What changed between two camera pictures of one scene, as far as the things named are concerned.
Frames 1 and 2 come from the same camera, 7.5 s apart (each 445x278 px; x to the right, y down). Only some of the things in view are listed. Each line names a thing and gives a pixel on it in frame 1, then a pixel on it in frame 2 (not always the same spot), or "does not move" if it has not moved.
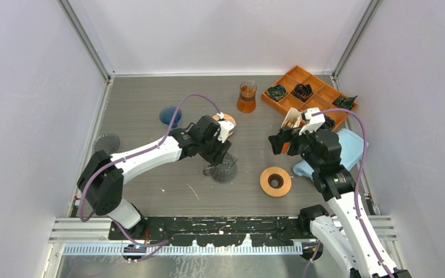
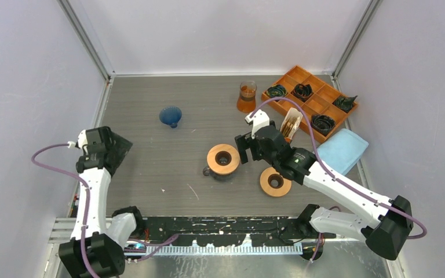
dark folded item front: (329, 123) does not move
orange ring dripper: (228, 117) to (223, 159)
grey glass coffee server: (225, 171) does not move
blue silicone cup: (167, 113) does not move
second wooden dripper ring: (275, 182) does not move
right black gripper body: (299, 145) to (265, 156)
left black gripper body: (213, 150) to (120, 150)
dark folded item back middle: (302, 91) does not move
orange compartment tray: (299, 88) does not move
